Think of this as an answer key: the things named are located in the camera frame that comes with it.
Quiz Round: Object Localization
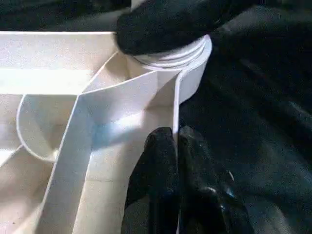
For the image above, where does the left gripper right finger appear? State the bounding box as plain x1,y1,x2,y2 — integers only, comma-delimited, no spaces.
175,125,255,234

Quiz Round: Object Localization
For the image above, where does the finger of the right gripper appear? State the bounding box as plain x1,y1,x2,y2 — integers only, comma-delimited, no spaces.
115,0,259,56

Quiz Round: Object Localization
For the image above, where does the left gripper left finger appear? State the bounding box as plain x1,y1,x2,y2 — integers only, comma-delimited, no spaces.
120,127,181,234

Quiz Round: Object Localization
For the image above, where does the white plastic table leg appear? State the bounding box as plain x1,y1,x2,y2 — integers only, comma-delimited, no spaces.
128,0,209,69

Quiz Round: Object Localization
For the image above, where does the white plastic table top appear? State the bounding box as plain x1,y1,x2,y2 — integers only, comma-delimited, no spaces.
0,30,214,234

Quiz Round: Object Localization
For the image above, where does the black table mat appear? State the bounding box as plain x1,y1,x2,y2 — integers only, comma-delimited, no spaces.
0,0,312,234

